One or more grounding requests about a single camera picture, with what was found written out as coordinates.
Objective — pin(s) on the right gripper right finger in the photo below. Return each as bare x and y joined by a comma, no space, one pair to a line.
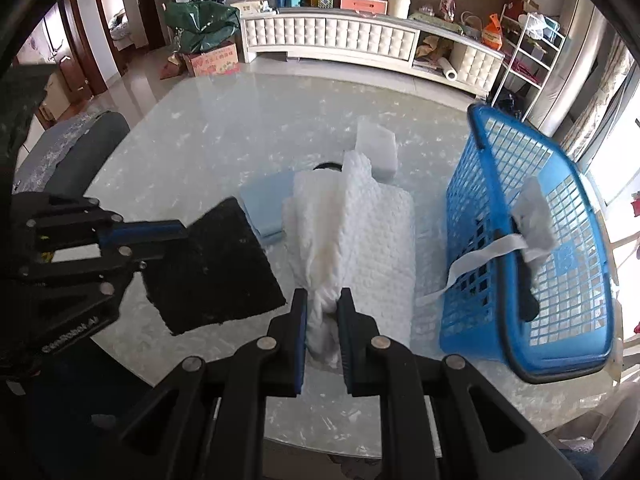
356,331

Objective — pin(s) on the white metal shelf rack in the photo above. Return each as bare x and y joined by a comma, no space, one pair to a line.
532,45

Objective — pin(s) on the blue plastic laundry basket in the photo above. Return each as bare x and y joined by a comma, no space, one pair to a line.
528,281

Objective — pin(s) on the dark grey chair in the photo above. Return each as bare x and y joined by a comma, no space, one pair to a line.
67,157

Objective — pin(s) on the white foam sponge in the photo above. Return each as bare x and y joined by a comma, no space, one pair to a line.
380,146

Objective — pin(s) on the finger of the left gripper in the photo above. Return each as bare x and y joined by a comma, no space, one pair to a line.
143,234

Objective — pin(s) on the white knitted cloth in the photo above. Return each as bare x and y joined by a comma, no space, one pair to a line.
345,230

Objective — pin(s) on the black scouring pad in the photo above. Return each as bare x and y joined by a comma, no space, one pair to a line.
218,273

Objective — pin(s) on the white tufted TV cabinet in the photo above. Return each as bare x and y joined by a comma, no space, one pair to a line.
403,46

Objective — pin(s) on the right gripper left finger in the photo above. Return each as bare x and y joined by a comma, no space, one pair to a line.
285,366

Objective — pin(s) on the salmon pink box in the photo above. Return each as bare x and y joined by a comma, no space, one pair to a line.
365,6

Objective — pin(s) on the green plastic bag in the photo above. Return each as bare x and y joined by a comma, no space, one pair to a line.
201,25

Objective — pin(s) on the white grey mask cloth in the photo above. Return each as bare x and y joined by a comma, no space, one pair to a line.
534,240

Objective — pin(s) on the pink cardboard box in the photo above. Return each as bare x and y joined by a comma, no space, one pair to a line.
221,61

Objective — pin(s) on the light blue cloth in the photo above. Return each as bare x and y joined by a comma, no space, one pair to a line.
262,201

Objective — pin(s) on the orange bag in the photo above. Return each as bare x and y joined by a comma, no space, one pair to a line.
492,36

